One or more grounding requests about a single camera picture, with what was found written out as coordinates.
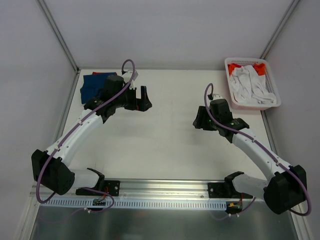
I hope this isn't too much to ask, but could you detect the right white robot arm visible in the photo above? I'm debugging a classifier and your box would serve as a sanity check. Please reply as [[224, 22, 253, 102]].
[[193, 98, 311, 216]]

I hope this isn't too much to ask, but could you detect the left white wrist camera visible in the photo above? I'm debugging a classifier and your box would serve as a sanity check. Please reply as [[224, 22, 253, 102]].
[[121, 70, 139, 83]]

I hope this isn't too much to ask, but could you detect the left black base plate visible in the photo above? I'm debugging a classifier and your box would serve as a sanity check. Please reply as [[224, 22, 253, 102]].
[[75, 180, 121, 197]]

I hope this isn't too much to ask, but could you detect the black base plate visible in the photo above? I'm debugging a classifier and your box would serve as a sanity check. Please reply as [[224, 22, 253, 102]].
[[207, 182, 253, 199], [75, 180, 121, 197]]

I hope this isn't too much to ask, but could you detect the white plastic basket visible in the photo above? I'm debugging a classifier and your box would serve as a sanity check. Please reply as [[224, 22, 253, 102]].
[[224, 57, 281, 111]]

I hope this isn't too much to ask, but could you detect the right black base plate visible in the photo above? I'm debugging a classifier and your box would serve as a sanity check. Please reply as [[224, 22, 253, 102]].
[[207, 182, 253, 199]]

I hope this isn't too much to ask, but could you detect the white slotted cable duct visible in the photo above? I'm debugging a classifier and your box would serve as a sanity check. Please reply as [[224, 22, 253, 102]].
[[46, 197, 227, 211]]

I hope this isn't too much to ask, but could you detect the orange t shirt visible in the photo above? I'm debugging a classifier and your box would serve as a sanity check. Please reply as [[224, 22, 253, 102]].
[[227, 63, 266, 76]]

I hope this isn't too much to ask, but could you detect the aluminium mounting rail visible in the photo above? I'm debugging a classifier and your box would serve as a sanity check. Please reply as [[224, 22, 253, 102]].
[[29, 178, 268, 201]]

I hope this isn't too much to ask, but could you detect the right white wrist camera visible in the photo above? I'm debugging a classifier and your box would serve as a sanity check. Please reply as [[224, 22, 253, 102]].
[[207, 93, 223, 101]]

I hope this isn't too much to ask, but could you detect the blue t shirt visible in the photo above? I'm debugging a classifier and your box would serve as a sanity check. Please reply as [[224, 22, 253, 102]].
[[80, 72, 117, 105]]

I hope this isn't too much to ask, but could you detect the white t shirt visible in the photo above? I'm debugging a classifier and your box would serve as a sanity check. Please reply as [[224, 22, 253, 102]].
[[229, 65, 277, 105]]

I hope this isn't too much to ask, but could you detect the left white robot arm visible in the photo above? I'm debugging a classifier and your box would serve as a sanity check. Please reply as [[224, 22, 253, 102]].
[[31, 75, 152, 196]]

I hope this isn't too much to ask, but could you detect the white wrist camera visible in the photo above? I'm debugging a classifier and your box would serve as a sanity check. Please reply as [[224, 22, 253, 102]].
[[207, 93, 223, 101], [121, 70, 139, 83]]

